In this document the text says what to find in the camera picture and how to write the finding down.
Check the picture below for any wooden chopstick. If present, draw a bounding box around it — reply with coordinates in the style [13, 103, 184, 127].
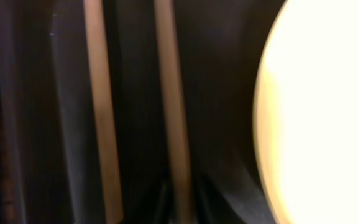
[83, 0, 124, 224]
[154, 0, 195, 224]

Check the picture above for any yellow round plate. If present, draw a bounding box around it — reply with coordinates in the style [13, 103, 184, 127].
[253, 0, 358, 224]

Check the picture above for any dark brown serving tray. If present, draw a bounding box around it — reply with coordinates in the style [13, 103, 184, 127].
[0, 0, 282, 223]

